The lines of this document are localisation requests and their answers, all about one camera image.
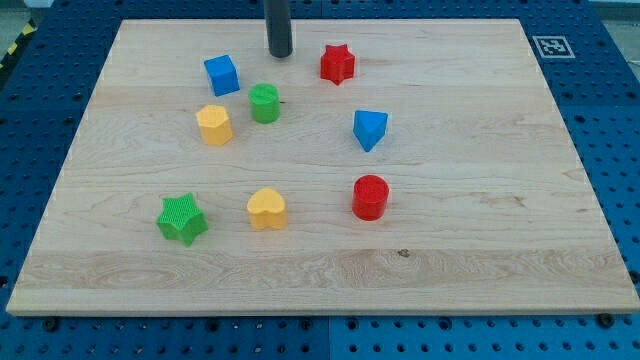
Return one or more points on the yellow hexagon block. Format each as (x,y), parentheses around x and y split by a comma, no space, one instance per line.
(214,124)

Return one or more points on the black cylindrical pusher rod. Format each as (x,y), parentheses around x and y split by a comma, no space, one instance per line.
(278,28)

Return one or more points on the light wooden board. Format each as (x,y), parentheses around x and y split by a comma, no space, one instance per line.
(490,211)

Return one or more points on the black bolt front right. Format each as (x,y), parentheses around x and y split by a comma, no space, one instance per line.
(605,320)

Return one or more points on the blue triangle block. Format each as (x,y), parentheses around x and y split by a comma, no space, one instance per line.
(369,127)

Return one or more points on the green cylinder block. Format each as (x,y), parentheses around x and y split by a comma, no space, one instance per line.
(264,103)

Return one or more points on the white fiducial marker tag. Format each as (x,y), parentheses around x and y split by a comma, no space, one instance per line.
(553,47)

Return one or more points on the red cylinder block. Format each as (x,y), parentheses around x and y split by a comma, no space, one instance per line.
(370,196)

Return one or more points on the black bolt front left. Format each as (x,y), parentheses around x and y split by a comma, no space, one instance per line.
(50,324)

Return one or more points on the green star block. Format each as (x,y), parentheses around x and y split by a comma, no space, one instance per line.
(181,219)

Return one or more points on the yellow heart block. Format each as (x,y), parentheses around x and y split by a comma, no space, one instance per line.
(267,209)

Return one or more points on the blue cube block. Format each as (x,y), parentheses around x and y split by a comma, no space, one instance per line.
(222,74)

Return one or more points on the black bolt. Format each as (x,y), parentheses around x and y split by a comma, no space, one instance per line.
(50,324)
(605,320)

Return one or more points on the red star block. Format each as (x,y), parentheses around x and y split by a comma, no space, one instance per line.
(337,64)

